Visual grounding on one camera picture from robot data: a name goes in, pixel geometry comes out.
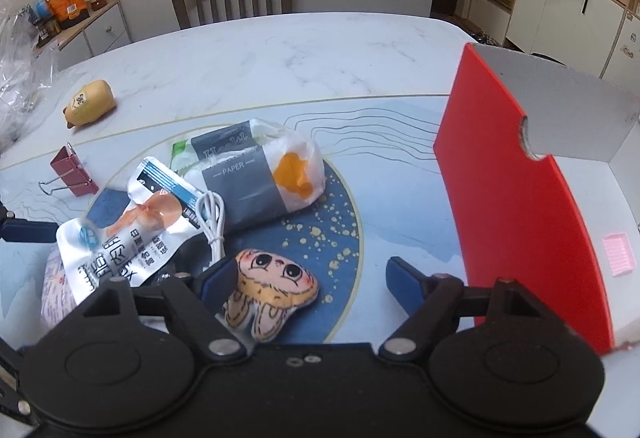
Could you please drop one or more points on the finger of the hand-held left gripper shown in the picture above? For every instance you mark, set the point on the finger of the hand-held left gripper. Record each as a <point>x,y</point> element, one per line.
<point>30,232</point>
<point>15,398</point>

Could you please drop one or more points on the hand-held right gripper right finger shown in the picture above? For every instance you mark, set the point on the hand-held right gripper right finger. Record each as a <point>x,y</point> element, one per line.
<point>402,279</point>

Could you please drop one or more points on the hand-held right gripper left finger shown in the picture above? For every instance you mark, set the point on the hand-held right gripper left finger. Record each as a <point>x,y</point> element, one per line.
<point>220,277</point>

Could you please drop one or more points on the pink printed snack packet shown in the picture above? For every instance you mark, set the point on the pink printed snack packet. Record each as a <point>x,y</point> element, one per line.
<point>55,293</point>

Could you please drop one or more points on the white snack packet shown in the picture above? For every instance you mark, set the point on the white snack packet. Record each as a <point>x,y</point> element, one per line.
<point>110,258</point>

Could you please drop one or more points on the white cardboard box red rim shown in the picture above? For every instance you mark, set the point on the white cardboard box red rim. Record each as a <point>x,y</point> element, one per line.
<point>500,193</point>

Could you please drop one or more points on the yellow bread roll packet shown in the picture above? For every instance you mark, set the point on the yellow bread roll packet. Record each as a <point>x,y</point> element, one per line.
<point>92,106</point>

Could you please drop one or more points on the white marble desktop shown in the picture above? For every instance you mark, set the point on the white marble desktop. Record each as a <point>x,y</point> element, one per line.
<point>300,53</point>

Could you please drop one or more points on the red binder clip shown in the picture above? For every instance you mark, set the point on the red binder clip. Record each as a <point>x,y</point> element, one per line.
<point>70,168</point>

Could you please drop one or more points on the tissue pack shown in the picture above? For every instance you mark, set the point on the tissue pack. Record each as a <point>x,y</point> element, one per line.
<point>250,178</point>

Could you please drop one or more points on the clear plastic bag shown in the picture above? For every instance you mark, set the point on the clear plastic bag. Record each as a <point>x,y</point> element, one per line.
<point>20,83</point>

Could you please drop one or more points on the dark jar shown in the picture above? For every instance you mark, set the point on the dark jar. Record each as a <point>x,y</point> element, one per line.
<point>46,29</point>

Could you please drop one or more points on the small white drawer cabinet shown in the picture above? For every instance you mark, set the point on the small white drawer cabinet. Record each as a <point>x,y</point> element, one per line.
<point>102,31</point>

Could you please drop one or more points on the low white shoe cabinet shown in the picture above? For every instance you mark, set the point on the low white shoe cabinet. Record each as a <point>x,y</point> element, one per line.
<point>487,18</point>

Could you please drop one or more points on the white refrigerator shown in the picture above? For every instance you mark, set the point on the white refrigerator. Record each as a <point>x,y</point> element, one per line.
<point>622,48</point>

